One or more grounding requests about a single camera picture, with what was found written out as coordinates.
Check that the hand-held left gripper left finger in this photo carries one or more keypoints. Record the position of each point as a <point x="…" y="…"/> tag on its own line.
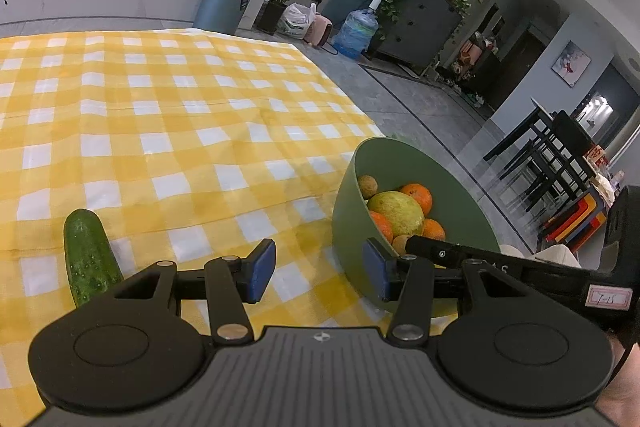
<point x="262" y="267"/>

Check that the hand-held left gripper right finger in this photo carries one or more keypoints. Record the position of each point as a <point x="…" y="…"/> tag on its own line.
<point x="375" y="264"/>

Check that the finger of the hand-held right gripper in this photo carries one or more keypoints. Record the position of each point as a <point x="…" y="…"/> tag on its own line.
<point x="450" y="252"/>

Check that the orange tangerine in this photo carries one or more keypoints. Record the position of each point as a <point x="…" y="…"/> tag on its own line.
<point x="417" y="197"/>
<point x="433" y="229"/>
<point x="382" y="227"/>

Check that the yellow-green pear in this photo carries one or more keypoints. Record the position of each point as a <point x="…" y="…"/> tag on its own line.
<point x="395" y="212"/>

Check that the green colander bowl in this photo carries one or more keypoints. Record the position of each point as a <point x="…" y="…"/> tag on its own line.
<point x="450" y="187"/>

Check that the person's right forearm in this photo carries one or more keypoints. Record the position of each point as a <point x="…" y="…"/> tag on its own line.
<point x="625" y="392"/>

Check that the beige upholstered chair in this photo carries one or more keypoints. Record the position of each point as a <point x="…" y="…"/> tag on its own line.
<point x="550" y="253"/>

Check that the stack of colourful boards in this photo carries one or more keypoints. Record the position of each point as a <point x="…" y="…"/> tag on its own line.
<point x="575" y="222"/>

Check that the black dining chairs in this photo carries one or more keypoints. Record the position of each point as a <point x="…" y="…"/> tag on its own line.
<point x="550" y="147"/>

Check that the yellow white checked blanket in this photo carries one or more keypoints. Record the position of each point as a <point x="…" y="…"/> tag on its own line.
<point x="175" y="132"/>

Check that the green cucumber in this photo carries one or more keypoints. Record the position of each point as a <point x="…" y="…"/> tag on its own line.
<point x="91" y="257"/>

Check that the shelf of toys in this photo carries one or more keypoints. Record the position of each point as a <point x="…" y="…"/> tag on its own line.
<point x="475" y="62"/>

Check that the dark grey cabinet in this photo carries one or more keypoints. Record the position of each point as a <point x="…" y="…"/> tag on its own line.
<point x="420" y="27"/>

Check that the blue water jug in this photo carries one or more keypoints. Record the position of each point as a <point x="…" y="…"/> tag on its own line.
<point x="355" y="32"/>

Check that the pink heater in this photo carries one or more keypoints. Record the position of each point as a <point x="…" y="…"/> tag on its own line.
<point x="320" y="32"/>

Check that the white plastic bag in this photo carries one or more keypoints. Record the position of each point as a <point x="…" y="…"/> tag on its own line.
<point x="295" y="22"/>

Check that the framed wall picture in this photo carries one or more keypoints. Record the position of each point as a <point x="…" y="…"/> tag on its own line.
<point x="571" y="63"/>

